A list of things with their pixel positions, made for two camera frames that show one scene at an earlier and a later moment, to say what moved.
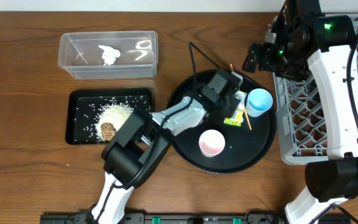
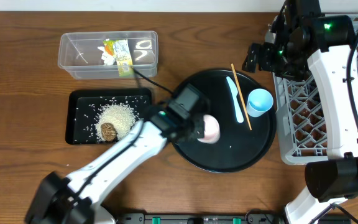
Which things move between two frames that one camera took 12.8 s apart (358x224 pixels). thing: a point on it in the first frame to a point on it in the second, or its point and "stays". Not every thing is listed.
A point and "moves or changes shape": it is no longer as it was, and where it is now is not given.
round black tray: x=229 y=144 stays
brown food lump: x=108 y=131 stays
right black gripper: x=258 y=58 stays
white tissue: x=109 y=55 stays
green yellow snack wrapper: x=237 y=117 to x=120 y=48
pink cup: x=211 y=142 moves or changes shape
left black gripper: x=232 y=98 to x=196 y=128
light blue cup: x=258 y=101 stays
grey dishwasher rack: x=301 y=129 stays
